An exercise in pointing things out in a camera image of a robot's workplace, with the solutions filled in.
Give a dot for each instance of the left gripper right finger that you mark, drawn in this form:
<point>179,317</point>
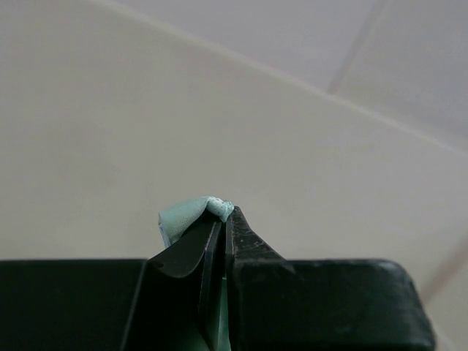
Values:
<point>344,304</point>

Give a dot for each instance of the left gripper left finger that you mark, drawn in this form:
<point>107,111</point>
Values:
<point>179,301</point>

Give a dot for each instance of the green patterned cloth placemat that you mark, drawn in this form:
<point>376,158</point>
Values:
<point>174,222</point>

